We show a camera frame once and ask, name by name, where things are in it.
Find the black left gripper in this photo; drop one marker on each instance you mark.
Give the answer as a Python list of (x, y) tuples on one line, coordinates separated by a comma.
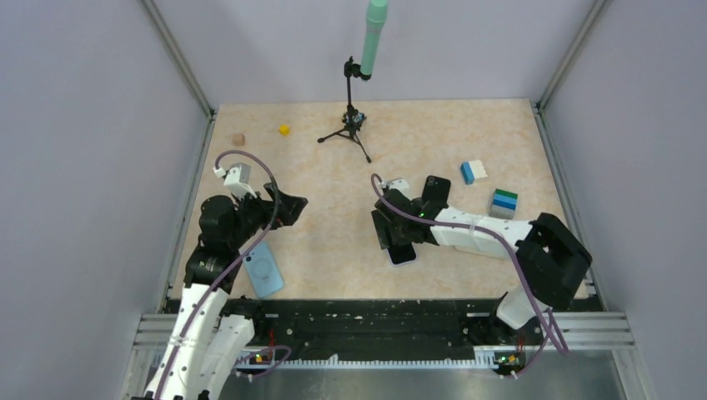
[(289, 209)]

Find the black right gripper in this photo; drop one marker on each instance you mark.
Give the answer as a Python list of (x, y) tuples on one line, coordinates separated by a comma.
[(382, 222)]

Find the lilac phone case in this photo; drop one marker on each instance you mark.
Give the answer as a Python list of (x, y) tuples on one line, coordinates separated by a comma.
[(400, 255)]

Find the light blue phone case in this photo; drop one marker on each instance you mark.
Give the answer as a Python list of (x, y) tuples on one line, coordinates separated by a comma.
[(263, 271)]

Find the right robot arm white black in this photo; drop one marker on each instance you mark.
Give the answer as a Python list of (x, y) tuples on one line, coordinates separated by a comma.
[(550, 260)]

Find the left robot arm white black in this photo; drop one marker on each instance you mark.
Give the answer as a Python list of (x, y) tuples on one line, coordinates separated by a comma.
[(205, 342)]

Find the black phone case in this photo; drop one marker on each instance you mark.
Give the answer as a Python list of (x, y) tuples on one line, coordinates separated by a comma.
[(436, 189)]

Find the brown wooden cube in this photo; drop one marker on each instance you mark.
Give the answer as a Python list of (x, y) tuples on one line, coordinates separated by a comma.
[(238, 139)]

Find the blue white toy block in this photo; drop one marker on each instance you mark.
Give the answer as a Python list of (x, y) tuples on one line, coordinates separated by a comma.
[(472, 171)]

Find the green blue grey block stack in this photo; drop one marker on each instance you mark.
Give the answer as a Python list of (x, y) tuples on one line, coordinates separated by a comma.
[(503, 204)]

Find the black mini tripod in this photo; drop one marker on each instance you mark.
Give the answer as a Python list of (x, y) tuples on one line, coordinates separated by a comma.
[(352, 119)]

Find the mint green microphone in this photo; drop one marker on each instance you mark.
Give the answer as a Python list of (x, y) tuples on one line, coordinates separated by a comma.
[(376, 17)]

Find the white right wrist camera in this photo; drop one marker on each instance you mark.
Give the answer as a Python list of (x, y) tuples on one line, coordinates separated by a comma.
[(399, 184)]

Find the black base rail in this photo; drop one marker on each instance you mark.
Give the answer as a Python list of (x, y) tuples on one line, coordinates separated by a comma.
[(399, 330)]

